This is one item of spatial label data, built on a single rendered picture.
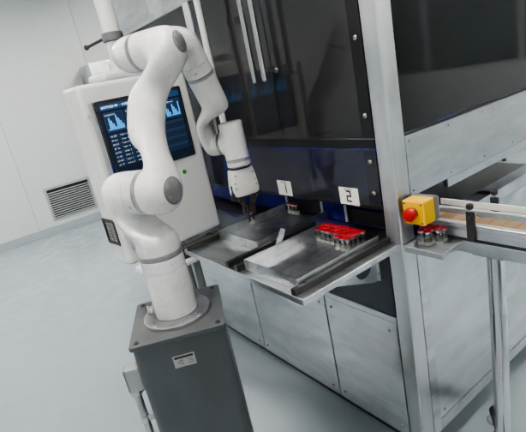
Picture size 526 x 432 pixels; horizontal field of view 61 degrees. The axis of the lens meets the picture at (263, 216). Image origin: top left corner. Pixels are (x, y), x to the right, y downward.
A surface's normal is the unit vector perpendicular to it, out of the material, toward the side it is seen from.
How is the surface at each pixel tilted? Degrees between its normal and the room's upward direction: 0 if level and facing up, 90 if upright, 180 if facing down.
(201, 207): 90
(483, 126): 90
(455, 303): 90
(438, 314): 90
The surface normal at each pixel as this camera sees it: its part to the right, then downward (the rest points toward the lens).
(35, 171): 0.59, 0.13
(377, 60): -0.79, 0.33
